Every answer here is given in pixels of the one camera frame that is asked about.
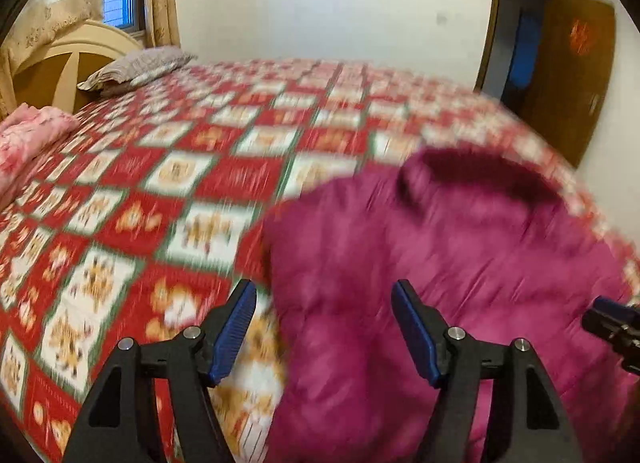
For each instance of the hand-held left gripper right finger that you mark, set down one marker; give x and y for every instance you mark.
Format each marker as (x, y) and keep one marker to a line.
(415, 328)

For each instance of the red checkered printed blanket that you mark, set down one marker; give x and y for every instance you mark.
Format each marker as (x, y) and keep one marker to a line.
(200, 168)

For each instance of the grey patterned pillow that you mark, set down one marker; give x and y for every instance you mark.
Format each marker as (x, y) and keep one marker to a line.
(135, 65)

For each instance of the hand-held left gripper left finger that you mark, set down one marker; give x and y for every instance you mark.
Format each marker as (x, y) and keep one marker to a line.
(235, 328)

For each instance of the brown wooden door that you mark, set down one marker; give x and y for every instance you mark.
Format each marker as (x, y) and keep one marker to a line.
(565, 103)

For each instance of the brown wooden door frame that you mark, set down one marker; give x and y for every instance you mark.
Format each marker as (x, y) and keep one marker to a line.
(487, 33)

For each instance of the magenta puffer jacket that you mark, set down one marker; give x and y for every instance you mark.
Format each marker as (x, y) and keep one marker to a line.
(475, 243)

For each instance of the blue hanging cloth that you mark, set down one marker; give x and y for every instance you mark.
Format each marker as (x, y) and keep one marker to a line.
(525, 53)

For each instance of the red paper door decoration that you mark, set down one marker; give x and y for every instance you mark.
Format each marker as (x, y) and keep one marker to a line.
(582, 38)

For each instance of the pink floral quilt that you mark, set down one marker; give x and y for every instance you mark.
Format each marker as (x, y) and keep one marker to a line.
(30, 135)

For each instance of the cream wooden headboard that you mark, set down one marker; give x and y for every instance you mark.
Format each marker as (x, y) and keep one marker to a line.
(55, 68)

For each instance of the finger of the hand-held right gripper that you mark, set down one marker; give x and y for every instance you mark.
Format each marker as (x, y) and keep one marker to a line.
(607, 319)

